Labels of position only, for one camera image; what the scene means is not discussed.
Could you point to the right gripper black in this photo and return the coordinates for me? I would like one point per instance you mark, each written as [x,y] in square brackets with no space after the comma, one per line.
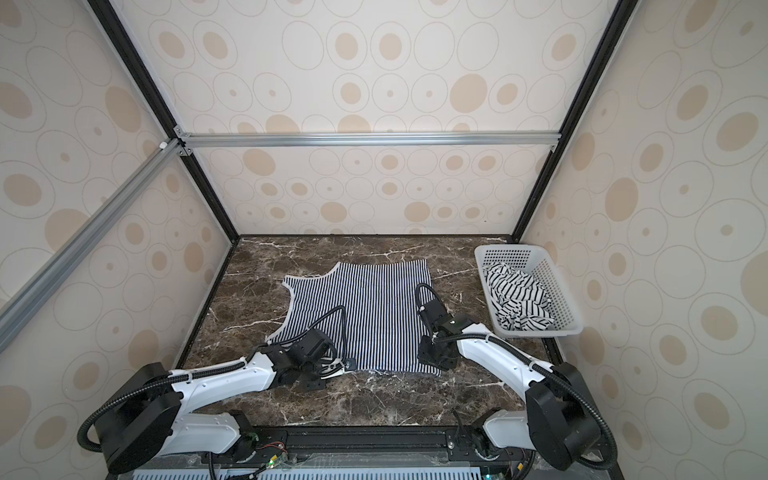
[437,353]

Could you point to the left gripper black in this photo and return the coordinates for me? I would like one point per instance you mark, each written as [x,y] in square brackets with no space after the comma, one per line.
[317,386]

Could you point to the blue white striped tank top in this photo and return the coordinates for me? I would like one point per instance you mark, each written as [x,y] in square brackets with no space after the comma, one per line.
[368,311]

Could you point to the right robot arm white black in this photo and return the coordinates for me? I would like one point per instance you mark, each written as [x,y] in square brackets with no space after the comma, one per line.
[561,421]

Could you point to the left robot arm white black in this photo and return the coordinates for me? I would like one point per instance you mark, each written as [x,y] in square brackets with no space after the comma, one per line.
[156,412]

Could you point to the black white striped tank top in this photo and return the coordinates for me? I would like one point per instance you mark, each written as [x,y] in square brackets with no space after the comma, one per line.
[519,301]

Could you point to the white plastic laundry basket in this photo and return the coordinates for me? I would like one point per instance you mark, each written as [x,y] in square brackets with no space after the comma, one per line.
[536,261]

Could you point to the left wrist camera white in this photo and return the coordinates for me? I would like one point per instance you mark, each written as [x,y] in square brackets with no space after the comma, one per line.
[337,367]

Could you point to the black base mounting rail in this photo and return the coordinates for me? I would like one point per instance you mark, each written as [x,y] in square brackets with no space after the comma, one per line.
[367,452]

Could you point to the horizontal aluminium back rail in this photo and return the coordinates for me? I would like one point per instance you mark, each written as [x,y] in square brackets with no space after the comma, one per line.
[379,139]

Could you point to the diagonal aluminium left rail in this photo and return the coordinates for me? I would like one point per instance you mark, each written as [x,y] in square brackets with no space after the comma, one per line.
[26,303]

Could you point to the right black corner post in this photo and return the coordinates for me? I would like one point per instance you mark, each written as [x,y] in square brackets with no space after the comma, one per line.
[606,47]

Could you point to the black corner post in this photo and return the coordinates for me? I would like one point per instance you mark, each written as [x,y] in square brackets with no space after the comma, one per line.
[118,36]
[606,47]

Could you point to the left black corner post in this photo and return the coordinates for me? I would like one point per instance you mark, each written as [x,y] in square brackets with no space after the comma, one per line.
[118,36]

